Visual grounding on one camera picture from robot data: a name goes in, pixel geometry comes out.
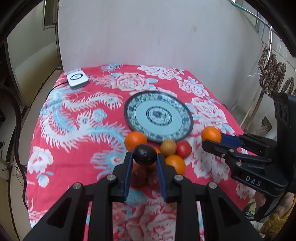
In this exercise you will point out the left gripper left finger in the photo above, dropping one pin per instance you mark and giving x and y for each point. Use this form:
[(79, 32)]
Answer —
[(86, 210)]

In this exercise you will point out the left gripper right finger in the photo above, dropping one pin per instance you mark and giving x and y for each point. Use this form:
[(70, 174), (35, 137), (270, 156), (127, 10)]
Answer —
[(222, 219)]

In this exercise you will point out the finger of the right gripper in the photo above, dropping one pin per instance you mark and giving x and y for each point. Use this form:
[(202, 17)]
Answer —
[(233, 157), (254, 144)]

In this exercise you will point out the orange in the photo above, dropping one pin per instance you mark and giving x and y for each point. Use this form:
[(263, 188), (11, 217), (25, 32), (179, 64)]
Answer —
[(134, 139), (211, 133), (177, 162)]

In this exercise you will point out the red apple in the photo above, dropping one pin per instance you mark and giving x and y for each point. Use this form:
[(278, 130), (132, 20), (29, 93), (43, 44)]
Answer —
[(184, 149)]

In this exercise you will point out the yellow-brown round fruit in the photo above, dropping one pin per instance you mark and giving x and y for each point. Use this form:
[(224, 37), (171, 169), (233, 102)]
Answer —
[(168, 147)]

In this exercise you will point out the dark plum fruit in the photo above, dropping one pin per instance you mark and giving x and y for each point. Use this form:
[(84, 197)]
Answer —
[(144, 155)]

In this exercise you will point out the person's right hand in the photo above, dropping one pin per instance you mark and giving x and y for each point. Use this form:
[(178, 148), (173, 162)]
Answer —
[(259, 199)]

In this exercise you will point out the patterned hanging cloth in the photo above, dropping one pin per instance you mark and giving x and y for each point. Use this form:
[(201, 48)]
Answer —
[(272, 75)]

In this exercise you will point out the blue white patterned plate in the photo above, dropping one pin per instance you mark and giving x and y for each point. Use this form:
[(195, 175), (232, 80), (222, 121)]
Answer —
[(159, 116)]

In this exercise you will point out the red floral tablecloth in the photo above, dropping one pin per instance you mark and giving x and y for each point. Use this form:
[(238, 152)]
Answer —
[(80, 133)]

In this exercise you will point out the white square device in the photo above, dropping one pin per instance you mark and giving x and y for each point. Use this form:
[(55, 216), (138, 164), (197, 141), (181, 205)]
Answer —
[(77, 79)]

